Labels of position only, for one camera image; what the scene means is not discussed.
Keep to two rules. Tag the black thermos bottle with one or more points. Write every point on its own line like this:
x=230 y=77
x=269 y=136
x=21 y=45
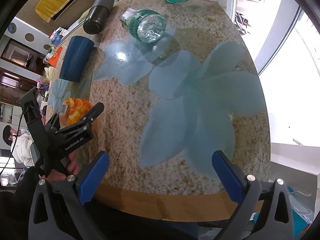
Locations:
x=97 y=16

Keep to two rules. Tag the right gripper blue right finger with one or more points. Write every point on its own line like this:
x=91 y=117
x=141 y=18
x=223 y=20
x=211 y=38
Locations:
x=230 y=176

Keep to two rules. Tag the person in white jacket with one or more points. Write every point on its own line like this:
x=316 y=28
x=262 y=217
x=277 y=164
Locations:
x=20 y=145

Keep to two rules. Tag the orange patterned glass cup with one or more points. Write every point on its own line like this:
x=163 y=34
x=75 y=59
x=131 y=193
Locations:
x=72 y=110

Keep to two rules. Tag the orange paper bag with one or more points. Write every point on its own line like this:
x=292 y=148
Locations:
x=54 y=59

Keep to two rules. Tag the dark blue cup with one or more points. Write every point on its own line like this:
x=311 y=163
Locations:
x=76 y=57

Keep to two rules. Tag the operator left hand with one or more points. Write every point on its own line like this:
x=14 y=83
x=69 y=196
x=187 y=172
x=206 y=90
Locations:
x=72 y=168

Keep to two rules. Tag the clear green glass cup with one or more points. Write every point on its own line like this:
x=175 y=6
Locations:
x=145 y=25

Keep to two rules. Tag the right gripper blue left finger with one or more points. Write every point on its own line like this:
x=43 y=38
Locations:
x=90 y=176

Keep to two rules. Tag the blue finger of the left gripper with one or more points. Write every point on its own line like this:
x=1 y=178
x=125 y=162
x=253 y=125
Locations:
x=93 y=113
x=54 y=122

